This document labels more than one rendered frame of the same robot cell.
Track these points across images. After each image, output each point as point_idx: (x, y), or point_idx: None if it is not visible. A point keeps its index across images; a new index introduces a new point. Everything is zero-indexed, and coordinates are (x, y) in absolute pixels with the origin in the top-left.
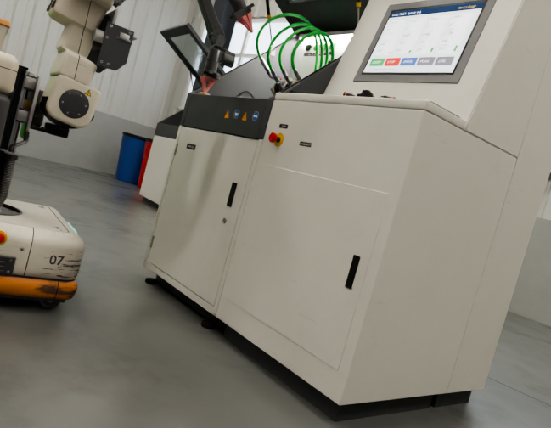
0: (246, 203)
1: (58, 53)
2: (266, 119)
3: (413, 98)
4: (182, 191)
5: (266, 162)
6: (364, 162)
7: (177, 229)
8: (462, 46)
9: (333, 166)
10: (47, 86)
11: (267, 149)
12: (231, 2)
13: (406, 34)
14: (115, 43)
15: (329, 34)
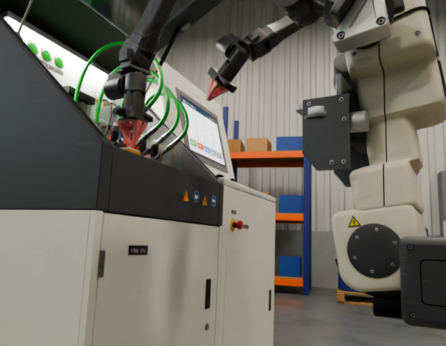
0: (220, 294)
1: (410, 162)
2: (221, 204)
3: None
4: (137, 333)
5: (227, 248)
6: (266, 234)
7: None
8: (220, 147)
9: (257, 239)
10: (420, 229)
11: (227, 235)
12: (237, 72)
13: (196, 124)
14: (355, 152)
15: (64, 47)
